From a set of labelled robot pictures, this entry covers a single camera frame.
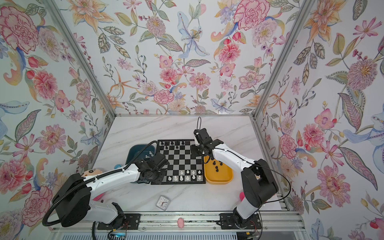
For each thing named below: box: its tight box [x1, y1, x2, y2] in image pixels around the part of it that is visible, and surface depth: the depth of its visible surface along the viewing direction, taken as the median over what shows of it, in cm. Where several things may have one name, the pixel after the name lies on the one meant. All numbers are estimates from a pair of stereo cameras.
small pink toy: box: [177, 217, 185, 229], surface depth 75 cm
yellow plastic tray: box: [204, 155, 234, 185], surface depth 92 cm
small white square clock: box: [155, 195, 171, 211], surface depth 80 cm
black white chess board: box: [157, 139, 206, 184], surface depth 95 cm
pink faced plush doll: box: [80, 168, 103, 177], surface depth 84 cm
